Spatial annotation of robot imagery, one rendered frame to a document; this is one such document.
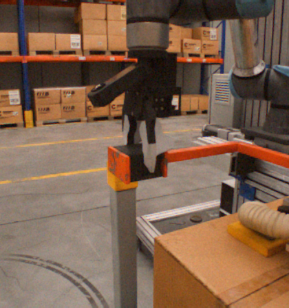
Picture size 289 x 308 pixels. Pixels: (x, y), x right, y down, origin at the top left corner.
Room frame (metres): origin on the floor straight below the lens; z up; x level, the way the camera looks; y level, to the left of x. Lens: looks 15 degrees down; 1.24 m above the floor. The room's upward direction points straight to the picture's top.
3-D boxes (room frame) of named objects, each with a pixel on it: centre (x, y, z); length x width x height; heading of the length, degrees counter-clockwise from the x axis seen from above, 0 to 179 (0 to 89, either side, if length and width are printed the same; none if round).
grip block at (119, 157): (0.55, 0.01, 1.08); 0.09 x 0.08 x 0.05; 28
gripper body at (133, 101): (0.56, -0.01, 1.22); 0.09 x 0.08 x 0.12; 118
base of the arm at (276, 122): (1.05, -0.51, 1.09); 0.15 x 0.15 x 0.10
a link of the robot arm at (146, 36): (0.56, 0.00, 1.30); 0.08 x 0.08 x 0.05
